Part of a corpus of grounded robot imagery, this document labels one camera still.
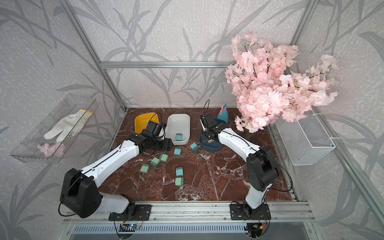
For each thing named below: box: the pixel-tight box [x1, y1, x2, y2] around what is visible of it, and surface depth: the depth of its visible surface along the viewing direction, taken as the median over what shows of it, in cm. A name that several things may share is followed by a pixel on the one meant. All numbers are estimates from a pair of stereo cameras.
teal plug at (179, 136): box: [175, 132, 183, 141], surface depth 104 cm
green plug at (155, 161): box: [150, 157, 160, 167], surface depth 91 cm
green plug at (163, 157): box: [159, 153, 169, 163], surface depth 93 cm
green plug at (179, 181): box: [175, 177, 187, 187], surface depth 84 cm
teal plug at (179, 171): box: [175, 166, 184, 177], surface depth 88 cm
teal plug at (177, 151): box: [173, 147, 182, 156], surface depth 96 cm
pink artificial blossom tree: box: [225, 32, 339, 133], surface depth 56 cm
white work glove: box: [43, 109, 94, 143], surface depth 68 cm
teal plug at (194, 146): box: [190, 142, 199, 151], surface depth 98 cm
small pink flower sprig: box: [37, 142, 66, 157], surface depth 60 cm
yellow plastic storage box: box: [134, 112, 160, 134], surface depth 111 cm
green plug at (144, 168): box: [140, 163, 150, 174], surface depth 88 cm
